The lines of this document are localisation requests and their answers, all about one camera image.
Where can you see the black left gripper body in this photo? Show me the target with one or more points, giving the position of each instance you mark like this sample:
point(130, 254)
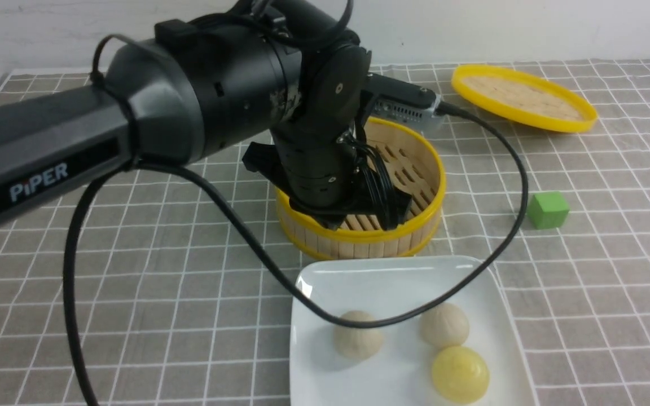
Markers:
point(330, 178)

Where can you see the white steamed bun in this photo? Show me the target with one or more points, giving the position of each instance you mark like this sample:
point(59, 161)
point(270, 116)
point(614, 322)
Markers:
point(445, 325)
point(357, 344)

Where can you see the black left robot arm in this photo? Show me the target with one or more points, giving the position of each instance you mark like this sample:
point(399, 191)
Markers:
point(201, 86)

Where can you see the white square plate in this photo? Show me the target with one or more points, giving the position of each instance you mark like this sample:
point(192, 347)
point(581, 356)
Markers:
point(400, 373)

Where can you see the yellow steamed bun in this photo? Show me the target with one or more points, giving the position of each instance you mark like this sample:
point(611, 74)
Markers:
point(460, 375)

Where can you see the yellow rimmed bamboo steamer basket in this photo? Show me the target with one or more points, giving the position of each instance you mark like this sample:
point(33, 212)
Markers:
point(415, 168)

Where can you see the yellow rimmed steamer lid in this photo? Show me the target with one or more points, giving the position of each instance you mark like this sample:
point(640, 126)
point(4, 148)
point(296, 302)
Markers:
point(524, 98)

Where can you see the grey checked tablecloth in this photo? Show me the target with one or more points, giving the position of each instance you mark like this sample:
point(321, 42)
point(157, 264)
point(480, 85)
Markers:
point(175, 309)

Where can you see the green cube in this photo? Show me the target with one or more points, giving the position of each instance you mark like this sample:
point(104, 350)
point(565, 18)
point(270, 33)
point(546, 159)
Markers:
point(547, 210)

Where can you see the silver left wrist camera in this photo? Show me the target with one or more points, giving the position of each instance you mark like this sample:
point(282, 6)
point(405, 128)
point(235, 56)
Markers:
point(401, 102)

